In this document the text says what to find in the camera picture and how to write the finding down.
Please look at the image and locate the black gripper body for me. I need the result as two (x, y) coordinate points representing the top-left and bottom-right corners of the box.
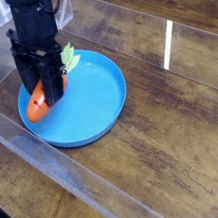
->
(6, 0), (61, 71)

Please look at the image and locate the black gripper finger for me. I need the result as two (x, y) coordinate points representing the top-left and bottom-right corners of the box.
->
(13, 54), (39, 94)
(38, 57), (65, 106)

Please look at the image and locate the orange toy carrot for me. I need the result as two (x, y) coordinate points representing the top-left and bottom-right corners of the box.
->
(26, 43), (81, 123)

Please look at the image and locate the blue round tray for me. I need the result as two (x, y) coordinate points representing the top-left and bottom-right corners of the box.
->
(17, 49), (127, 148)

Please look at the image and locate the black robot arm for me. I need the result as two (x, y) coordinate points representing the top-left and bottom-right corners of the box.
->
(5, 0), (65, 106)

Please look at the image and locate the clear acrylic front barrier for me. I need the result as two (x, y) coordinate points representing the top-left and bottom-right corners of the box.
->
(0, 113), (165, 218)

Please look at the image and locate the black cable loop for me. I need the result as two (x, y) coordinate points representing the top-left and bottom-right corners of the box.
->
(38, 0), (64, 17)

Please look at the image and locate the clear acrylic corner bracket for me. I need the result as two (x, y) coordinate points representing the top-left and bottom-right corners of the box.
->
(55, 0), (73, 30)

